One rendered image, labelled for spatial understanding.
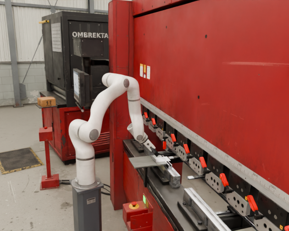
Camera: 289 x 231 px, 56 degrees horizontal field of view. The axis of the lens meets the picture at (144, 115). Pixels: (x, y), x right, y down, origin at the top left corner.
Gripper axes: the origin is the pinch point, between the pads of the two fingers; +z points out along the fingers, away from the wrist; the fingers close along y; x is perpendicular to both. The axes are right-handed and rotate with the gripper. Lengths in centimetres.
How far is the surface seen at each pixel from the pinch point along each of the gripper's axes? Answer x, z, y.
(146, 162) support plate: 10.8, -0.4, -2.9
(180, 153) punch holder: -11.8, -8.0, -36.7
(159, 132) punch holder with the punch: -13.4, -9.6, 2.6
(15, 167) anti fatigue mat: 174, -9, 232
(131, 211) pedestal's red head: 39.4, 4.3, -29.6
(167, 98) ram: -32.5, -31.8, -8.5
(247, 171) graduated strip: -24, -22, -101
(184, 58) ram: -52, -55, -33
